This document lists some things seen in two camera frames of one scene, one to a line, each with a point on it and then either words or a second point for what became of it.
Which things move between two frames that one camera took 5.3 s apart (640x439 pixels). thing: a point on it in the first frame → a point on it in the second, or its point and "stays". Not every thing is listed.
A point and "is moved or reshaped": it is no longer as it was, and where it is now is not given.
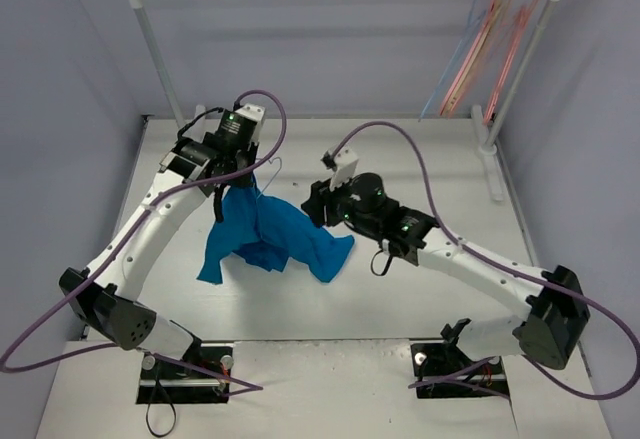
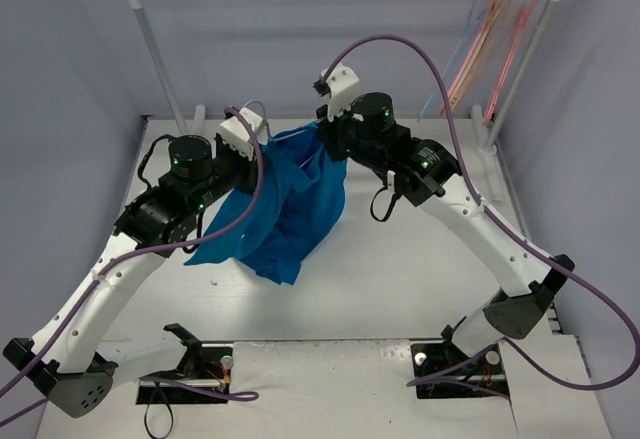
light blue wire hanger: x=274 y=176 → x=279 y=135
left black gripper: x=239 y=162 stays
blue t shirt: x=267 y=230 is moved or reshaped
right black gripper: x=318 y=201 → x=329 y=135
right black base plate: x=443 y=370 stays
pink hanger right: x=527 y=13 stays
